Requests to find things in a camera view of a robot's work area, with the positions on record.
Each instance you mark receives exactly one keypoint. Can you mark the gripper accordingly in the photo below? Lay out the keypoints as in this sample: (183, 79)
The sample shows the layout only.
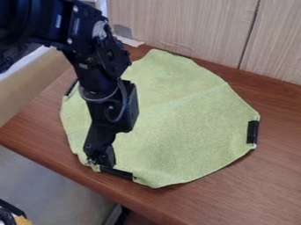
(100, 134)

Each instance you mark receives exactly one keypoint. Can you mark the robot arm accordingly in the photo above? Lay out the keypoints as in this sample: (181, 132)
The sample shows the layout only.
(94, 55)

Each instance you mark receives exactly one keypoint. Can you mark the black and yellow tool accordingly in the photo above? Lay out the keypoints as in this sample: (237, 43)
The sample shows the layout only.
(9, 214)

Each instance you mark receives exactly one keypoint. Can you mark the yellow-green cloth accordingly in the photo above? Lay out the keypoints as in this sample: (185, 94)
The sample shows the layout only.
(184, 117)

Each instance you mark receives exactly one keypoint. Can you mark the cardboard box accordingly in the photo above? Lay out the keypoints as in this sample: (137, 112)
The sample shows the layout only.
(27, 85)

